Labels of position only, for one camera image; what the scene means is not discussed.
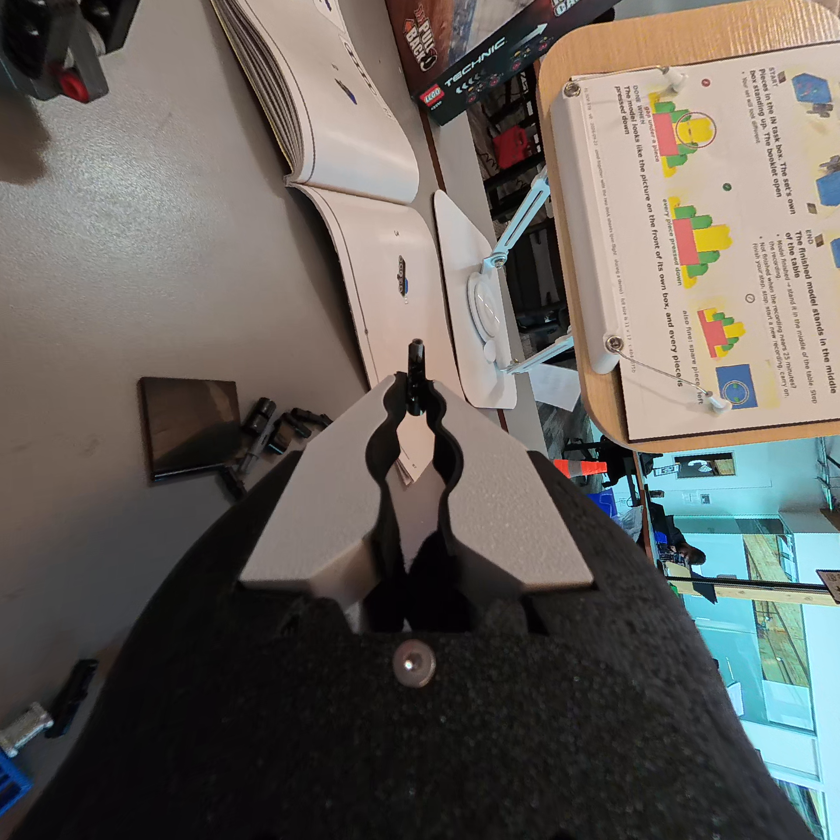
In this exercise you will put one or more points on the black lego pin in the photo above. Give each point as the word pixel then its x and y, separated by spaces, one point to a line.
pixel 416 374

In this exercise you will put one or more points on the black square lego panel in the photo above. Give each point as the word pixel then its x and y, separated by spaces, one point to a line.
pixel 190 426

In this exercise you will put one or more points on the grey lego piece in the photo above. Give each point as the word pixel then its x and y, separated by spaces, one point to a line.
pixel 26 725

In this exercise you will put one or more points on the black phone sign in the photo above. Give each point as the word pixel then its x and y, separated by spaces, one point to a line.
pixel 699 466

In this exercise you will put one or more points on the orange traffic cone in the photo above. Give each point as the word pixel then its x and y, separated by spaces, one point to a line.
pixel 581 468

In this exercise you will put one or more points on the red container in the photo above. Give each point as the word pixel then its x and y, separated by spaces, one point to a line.
pixel 512 145

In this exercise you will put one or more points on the lego truck model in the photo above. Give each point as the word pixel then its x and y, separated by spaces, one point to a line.
pixel 46 39

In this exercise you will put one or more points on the small lego pieces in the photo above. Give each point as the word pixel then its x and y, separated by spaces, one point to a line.
pixel 259 415

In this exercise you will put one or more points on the printed instruction sheet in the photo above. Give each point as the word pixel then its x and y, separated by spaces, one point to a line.
pixel 722 262

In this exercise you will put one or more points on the blue storage bin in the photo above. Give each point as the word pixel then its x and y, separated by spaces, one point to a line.
pixel 10 784

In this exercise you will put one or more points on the open lego instruction booklet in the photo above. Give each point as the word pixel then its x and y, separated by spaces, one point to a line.
pixel 354 131

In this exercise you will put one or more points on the lego set box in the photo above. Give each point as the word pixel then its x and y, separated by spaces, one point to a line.
pixel 459 39

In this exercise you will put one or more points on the wooden document stand white base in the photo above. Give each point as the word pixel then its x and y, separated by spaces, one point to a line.
pixel 472 249

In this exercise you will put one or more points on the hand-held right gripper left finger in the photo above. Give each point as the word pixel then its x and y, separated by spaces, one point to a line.
pixel 315 512

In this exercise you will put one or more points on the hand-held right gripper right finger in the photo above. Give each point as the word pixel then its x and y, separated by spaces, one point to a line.
pixel 512 525

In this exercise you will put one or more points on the black lego beam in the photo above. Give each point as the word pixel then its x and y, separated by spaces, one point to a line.
pixel 72 695

